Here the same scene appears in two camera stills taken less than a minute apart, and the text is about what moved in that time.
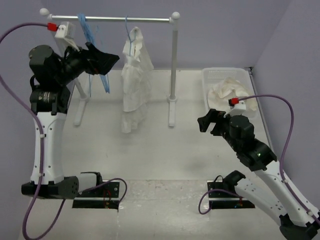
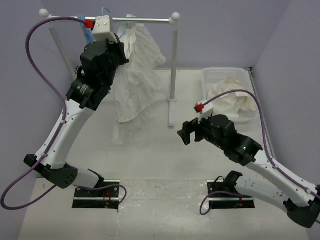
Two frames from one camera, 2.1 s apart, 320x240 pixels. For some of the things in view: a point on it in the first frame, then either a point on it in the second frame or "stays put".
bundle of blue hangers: [89, 33] stays put
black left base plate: [105, 195] stays put
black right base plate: [219, 199] stays put
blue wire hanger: [129, 35] → [126, 25]
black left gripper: [103, 62] → [119, 46]
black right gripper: [212, 114] → [189, 127]
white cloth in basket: [219, 94] stays put
